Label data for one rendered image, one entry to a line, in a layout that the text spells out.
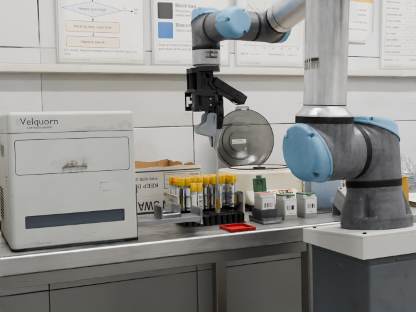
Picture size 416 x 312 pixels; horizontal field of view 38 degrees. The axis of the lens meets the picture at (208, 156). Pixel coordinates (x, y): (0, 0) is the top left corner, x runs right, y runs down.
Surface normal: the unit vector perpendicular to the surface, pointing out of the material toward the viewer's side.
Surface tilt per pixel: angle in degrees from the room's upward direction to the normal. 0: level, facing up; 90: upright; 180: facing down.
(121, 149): 90
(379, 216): 69
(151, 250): 90
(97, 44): 93
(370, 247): 90
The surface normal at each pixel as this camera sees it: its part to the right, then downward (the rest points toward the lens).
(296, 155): -0.85, 0.17
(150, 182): 0.32, 0.07
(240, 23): 0.52, 0.03
